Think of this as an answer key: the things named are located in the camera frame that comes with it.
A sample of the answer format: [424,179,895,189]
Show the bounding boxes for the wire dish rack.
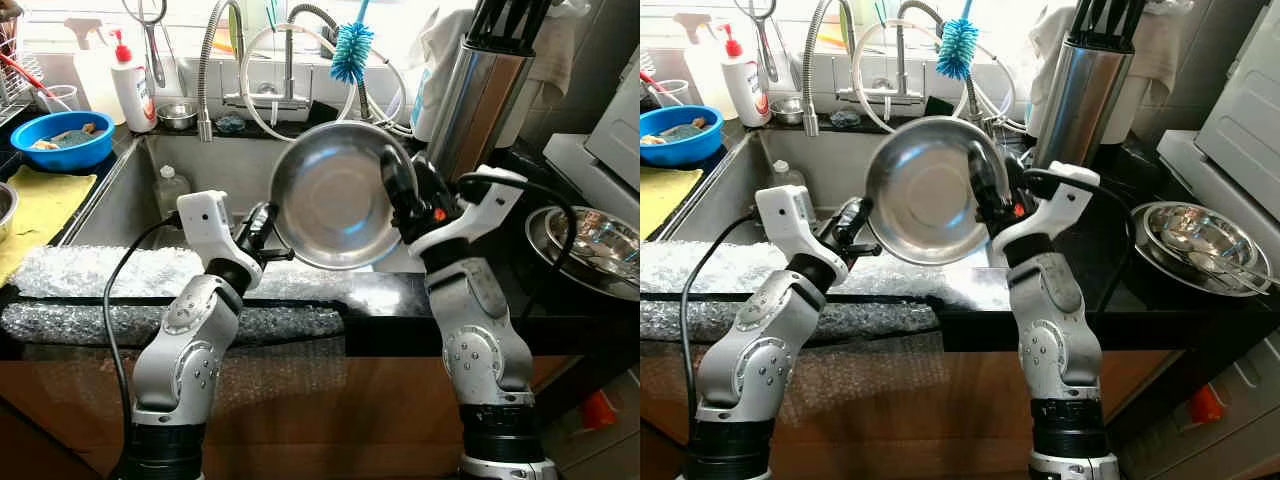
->
[0,20,46,126]

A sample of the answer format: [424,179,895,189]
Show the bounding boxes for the steel strainer ladle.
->
[733,0,781,86]
[122,0,169,89]

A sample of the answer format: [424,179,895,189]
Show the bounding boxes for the steel knife block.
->
[425,40,536,186]
[1030,35,1136,171]

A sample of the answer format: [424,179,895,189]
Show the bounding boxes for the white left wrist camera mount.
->
[177,190,263,276]
[755,183,836,271]

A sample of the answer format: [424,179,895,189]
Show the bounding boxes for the white spray bottle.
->
[65,15,126,126]
[672,12,731,121]

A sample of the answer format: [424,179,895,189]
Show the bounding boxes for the white red pump bottle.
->
[108,28,159,133]
[720,22,771,128]

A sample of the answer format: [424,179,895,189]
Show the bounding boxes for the clear bubble wrap sheet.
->
[640,240,1011,391]
[0,245,346,401]

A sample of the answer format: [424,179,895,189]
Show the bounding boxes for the steel gooseneck faucet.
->
[222,5,341,113]
[838,0,946,106]

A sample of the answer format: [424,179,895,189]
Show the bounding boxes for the blue bottle brush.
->
[330,0,376,86]
[935,0,981,81]

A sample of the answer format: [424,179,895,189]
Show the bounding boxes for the wooden cabinet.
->
[640,335,1181,480]
[0,340,601,480]

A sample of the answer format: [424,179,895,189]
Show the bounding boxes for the wide steel basin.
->
[1130,200,1271,298]
[525,205,641,301]

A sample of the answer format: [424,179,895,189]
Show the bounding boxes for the yellow cloth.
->
[0,165,99,286]
[640,165,706,241]

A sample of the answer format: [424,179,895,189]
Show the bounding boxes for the orange plastic object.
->
[1188,383,1223,423]
[582,390,616,429]

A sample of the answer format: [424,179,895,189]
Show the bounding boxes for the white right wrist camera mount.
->
[410,165,528,259]
[990,160,1101,256]

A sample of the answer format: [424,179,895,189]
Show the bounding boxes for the stainless steel sink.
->
[65,130,421,276]
[690,130,1001,266]

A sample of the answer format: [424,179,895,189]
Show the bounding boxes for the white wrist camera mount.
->
[177,190,263,276]
[410,165,528,259]
[990,160,1101,256]
[755,183,836,271]

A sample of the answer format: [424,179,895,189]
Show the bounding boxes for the clear plastic hose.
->
[238,22,411,143]
[850,20,1031,136]

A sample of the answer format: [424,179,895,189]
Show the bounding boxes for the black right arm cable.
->
[1020,168,1141,311]
[455,172,581,321]

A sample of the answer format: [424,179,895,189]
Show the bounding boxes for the steel spring hose faucet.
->
[195,0,246,143]
[800,0,846,138]

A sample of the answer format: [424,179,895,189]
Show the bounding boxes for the white washing machine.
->
[543,60,641,480]
[1120,0,1280,480]

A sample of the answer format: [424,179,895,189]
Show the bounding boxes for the blue plastic basin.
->
[10,110,116,171]
[640,105,726,168]

